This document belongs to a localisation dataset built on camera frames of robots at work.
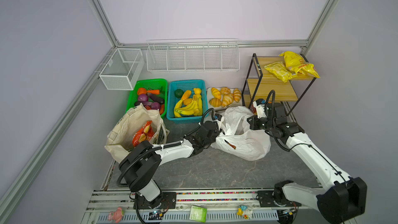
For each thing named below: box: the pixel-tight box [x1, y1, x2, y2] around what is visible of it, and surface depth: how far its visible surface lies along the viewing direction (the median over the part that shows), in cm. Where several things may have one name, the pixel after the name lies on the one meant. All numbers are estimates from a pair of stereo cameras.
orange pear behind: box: [181, 89, 192, 101], surface depth 117 cm
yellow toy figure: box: [236, 205, 248, 217], surface depth 71 cm
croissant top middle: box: [220, 86, 231, 95], surface depth 118 cm
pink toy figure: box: [107, 206, 125, 224], surface depth 69 cm
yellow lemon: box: [193, 88, 202, 95], surface depth 118 cm
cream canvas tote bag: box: [104, 102, 170, 164], surface depth 81 cm
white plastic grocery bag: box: [210, 105, 272, 162], surface depth 75 cm
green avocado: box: [174, 88, 184, 98], surface depth 115 cm
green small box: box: [189, 205, 208, 223], surface depth 70 cm
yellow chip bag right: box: [278, 50, 321, 79], surface depth 77 cm
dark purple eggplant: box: [147, 92, 165, 105], surface depth 115 cm
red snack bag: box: [132, 120, 155, 147], surface depth 85 cm
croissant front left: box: [208, 97, 223, 108], surface depth 111 cm
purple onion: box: [137, 93, 149, 102], surface depth 114 cm
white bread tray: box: [206, 86, 243, 112], surface depth 117 cm
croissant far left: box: [210, 87, 222, 100], surface depth 118 cm
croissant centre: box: [221, 93, 234, 107], surface depth 113 cm
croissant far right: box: [233, 87, 242, 103], surface depth 118 cm
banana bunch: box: [173, 94, 203, 118], surface depth 107 cm
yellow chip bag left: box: [264, 61, 298, 83], surface depth 79 cm
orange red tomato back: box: [137, 87, 147, 96], surface depth 115 cm
